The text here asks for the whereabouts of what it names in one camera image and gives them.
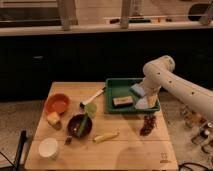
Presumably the brown block eraser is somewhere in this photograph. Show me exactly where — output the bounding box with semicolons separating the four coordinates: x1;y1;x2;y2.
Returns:
113;96;133;107

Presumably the yellow banana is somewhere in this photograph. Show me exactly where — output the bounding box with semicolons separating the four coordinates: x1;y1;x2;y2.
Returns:
93;133;119;143

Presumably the green plastic tray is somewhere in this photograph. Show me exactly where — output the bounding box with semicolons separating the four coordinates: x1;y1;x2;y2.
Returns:
105;78;160;114

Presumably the blue sponge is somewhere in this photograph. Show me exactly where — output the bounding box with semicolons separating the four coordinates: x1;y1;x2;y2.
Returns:
130;84;146;98

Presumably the orange bowl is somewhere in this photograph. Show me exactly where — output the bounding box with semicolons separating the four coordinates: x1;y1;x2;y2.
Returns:
44;93;70;115

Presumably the black chair frame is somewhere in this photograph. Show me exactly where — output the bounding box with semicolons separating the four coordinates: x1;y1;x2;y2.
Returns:
0;130;27;171

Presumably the white-handled brush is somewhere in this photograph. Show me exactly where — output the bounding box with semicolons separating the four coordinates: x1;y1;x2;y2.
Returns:
79;87;106;109

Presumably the yellow cheese block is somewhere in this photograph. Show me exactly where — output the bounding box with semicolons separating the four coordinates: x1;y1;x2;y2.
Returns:
46;112;61;130

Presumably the green spoon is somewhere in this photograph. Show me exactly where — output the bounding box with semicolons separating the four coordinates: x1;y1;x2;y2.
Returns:
77;103;97;137

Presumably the white cup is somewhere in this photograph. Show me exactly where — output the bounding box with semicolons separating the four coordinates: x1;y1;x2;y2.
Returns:
38;138;58;159

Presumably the dark brown bowl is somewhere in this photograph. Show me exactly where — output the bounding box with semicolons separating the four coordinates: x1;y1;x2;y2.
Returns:
67;114;93;138

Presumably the small dark toy piece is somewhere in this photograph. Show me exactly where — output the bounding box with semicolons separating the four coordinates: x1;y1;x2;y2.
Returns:
65;136;72;145

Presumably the light blue cloth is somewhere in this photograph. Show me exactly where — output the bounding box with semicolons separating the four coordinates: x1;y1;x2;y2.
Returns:
135;97;155;109

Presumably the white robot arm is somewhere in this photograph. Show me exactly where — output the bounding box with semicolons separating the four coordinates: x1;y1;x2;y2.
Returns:
143;55;213;122

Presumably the purple grape bunch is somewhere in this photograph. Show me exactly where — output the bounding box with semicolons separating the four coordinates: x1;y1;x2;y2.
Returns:
140;115;156;136

